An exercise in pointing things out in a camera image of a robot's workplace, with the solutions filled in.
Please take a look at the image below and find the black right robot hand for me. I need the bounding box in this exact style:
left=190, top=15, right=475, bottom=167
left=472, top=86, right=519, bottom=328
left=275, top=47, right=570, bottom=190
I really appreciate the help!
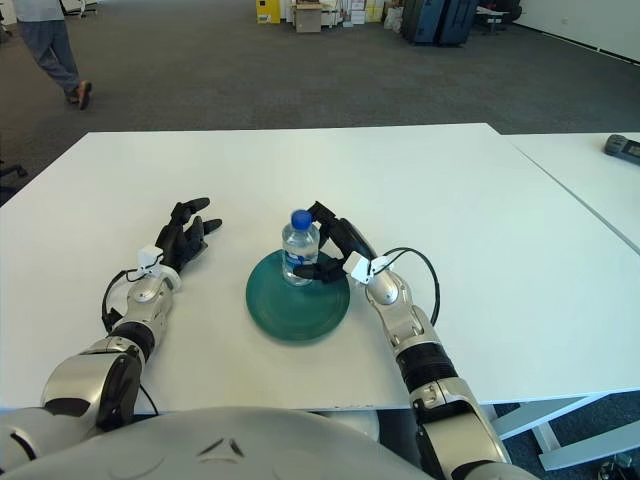
left=293, top=201, right=376, bottom=285

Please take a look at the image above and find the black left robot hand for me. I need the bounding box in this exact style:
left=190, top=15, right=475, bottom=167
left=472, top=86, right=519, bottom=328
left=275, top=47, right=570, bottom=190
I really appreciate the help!
left=157, top=197, right=223, bottom=274

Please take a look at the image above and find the clear bottle blue cap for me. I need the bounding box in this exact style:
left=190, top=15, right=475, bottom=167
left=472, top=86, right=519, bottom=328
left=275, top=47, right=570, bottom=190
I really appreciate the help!
left=281, top=209, right=321, bottom=287

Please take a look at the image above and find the green round plate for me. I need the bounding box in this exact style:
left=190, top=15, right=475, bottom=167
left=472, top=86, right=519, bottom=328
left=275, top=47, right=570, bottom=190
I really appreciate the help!
left=245, top=249, right=352, bottom=343

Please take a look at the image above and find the black office chair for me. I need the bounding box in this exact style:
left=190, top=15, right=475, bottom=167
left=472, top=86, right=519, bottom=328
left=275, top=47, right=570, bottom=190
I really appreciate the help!
left=0, top=158, right=29, bottom=192

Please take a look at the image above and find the grey robot torso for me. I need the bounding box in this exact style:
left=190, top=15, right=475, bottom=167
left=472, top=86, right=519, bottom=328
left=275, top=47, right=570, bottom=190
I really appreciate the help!
left=0, top=407, right=426, bottom=480

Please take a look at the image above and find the brown cardboard box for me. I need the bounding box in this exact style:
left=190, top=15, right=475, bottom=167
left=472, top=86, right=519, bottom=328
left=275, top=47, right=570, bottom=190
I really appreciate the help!
left=295, top=2, right=323, bottom=34

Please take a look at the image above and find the stack of white boxes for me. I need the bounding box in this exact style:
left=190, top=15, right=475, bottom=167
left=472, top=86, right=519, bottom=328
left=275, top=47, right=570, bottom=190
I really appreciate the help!
left=282, top=0, right=406, bottom=31

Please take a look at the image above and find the dark blue suitcase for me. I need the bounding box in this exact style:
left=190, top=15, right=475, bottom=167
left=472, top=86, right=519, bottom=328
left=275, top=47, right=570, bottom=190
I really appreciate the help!
left=438, top=0, right=479, bottom=49
left=402, top=0, right=446, bottom=46

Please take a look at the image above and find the walking person in jeans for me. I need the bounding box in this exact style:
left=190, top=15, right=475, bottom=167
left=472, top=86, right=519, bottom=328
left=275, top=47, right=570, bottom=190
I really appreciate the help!
left=14, top=0, right=94, bottom=111

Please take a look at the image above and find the yellow box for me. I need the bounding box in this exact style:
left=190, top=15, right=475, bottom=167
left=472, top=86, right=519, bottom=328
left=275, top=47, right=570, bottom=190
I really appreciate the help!
left=256, top=0, right=282, bottom=25

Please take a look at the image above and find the white background desk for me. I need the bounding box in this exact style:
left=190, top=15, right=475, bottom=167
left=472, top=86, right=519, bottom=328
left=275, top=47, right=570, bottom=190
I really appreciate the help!
left=477, top=4, right=524, bottom=36

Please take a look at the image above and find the dark handheld device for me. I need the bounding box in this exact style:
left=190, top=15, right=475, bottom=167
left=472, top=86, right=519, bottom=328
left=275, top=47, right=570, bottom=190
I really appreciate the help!
left=603, top=133, right=640, bottom=166

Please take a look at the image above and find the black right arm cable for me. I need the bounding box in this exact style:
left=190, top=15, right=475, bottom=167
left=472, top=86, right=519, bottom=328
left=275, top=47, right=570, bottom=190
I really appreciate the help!
left=372, top=247, right=442, bottom=326

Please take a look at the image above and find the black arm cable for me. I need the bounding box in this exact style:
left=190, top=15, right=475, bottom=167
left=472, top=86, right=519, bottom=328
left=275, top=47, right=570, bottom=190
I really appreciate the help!
left=101, top=268, right=146, bottom=334
left=372, top=247, right=442, bottom=326

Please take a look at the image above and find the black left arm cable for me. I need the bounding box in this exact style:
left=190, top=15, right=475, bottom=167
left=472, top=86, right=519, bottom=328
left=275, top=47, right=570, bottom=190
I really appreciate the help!
left=101, top=268, right=146, bottom=334

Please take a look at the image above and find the white table frame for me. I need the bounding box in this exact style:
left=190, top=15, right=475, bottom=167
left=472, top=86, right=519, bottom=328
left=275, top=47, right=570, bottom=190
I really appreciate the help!
left=487, top=389, right=640, bottom=472

